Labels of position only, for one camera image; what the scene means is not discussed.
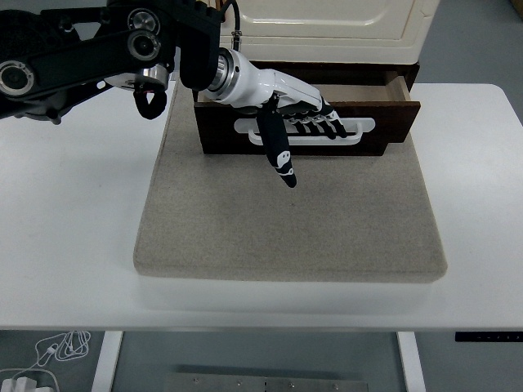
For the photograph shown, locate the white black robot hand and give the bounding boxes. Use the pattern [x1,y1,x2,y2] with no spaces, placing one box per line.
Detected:
[220,51,349,189]

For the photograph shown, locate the white drawer pull handle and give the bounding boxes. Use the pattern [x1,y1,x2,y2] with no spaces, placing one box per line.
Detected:
[234,117,375,147]

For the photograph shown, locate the dark brown wooden drawer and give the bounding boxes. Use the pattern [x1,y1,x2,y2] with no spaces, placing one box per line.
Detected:
[194,71,422,157]

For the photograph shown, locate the dark brown drawer housing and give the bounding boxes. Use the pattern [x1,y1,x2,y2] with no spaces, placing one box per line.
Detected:
[188,56,421,157]

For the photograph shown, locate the beige fabric mat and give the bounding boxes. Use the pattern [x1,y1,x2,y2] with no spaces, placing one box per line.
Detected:
[133,77,449,283]

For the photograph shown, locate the grey metal plate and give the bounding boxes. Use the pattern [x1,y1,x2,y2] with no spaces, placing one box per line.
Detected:
[165,371,369,392]

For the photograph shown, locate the white table leg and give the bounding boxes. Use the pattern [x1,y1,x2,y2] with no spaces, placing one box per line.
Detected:
[396,331,427,392]
[90,330,123,392]

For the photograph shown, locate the black table control panel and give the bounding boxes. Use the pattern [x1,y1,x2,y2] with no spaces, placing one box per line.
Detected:
[454,331,523,343]

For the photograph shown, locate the white power adapter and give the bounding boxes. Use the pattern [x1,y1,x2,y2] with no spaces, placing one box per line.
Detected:
[0,367,60,392]

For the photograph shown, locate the white earphone cable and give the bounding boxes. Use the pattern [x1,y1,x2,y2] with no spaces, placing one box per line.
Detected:
[34,329,92,368]

